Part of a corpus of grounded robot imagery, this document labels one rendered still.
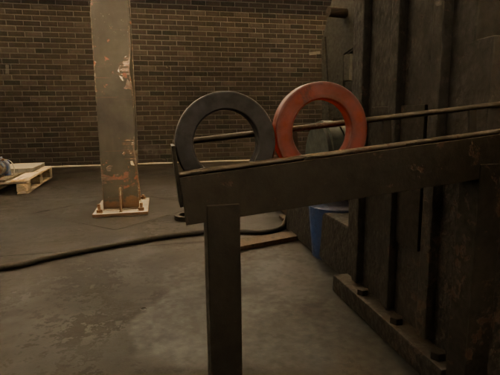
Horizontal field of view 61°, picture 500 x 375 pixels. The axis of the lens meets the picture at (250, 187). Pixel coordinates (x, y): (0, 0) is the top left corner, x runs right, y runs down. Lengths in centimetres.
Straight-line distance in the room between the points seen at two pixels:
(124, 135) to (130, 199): 48
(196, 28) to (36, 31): 228
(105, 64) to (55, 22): 383
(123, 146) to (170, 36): 387
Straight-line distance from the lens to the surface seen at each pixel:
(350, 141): 84
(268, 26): 721
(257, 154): 78
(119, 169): 330
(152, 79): 686
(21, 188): 462
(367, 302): 156
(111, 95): 329
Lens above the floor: 70
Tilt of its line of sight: 9 degrees down
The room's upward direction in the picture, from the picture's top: 1 degrees counter-clockwise
